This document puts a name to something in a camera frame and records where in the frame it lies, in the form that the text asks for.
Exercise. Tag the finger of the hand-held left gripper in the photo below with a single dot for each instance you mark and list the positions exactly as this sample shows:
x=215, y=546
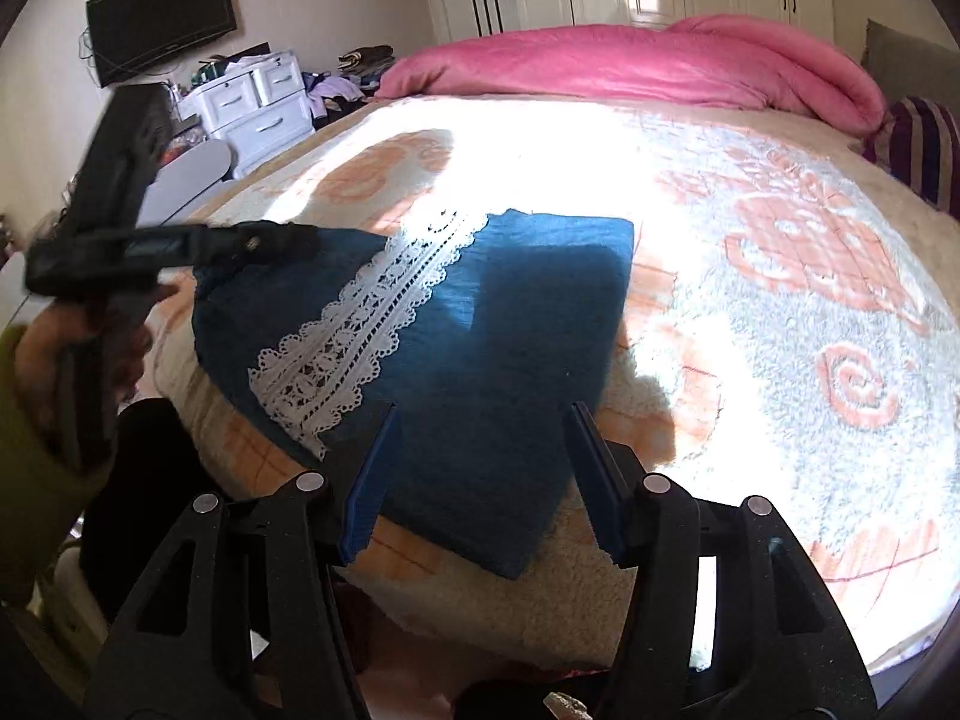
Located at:
x=255, y=241

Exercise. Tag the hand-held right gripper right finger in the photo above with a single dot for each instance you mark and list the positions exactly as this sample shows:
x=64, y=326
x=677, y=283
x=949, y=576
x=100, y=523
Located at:
x=600, y=487

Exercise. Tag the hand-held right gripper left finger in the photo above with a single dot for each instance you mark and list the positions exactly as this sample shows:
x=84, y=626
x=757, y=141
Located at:
x=367, y=495

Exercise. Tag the blue pants with lace trim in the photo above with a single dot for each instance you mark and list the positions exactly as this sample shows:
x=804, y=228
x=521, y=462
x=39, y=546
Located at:
x=517, y=360

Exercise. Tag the person's left forearm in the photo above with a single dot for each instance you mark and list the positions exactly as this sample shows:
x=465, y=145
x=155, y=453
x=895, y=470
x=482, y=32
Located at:
x=30, y=502

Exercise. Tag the person's left hand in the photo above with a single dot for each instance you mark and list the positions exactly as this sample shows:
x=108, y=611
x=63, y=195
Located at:
x=37, y=352

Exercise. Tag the grey rounded board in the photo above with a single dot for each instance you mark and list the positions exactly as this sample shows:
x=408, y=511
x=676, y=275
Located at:
x=187, y=176

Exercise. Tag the white drawer cabinet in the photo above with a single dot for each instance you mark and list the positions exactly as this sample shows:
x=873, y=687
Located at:
x=255, y=116

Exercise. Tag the pile of clothes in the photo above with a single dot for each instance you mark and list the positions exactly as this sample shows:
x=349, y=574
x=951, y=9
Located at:
x=352, y=71

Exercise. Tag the person's dark trouser leg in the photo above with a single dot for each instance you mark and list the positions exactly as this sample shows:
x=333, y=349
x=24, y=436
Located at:
x=150, y=495

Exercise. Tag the floral fleece blanket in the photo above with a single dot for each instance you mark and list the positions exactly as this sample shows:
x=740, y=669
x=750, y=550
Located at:
x=787, y=315

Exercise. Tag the pink duvet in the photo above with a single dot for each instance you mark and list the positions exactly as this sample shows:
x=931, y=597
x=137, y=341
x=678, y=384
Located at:
x=615, y=64

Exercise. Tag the striped pillow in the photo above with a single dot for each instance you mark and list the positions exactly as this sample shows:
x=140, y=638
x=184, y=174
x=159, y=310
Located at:
x=926, y=146

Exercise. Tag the grey upholstered headboard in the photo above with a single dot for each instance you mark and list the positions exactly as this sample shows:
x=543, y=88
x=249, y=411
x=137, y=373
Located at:
x=919, y=60

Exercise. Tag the black wall television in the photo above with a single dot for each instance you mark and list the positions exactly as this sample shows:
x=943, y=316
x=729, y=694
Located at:
x=161, y=19

